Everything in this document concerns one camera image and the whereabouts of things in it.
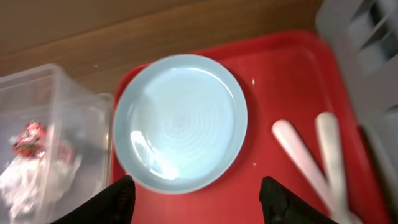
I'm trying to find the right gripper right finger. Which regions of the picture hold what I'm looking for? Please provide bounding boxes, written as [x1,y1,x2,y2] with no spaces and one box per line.
[259,176,337,224]

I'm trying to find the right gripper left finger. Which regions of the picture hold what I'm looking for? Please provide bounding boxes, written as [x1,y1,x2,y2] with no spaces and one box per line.
[52,175,136,224]

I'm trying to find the white plastic fork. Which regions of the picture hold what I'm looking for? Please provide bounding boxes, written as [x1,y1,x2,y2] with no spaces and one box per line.
[272,120,338,221]

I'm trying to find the white plastic spoon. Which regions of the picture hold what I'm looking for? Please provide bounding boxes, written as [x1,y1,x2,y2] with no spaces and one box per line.
[315,112,362,224]

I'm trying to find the light blue plate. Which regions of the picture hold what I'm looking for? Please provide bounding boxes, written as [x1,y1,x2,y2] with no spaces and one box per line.
[113,54,248,194]

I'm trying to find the red snack wrapper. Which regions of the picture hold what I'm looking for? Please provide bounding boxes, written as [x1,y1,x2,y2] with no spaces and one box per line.
[12,121,75,163]

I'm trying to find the grey dishwasher rack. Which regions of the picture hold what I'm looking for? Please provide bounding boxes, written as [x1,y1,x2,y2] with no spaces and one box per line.
[316,0,397,214]

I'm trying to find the crumpled white tissue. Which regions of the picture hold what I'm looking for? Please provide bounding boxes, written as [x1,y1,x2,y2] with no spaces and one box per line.
[1,155,82,223]

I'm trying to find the clear plastic bin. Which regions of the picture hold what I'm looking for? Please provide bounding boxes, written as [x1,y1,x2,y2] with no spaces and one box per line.
[1,64,114,223]

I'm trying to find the red serving tray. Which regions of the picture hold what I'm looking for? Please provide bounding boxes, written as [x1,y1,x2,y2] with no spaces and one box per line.
[109,30,392,224]

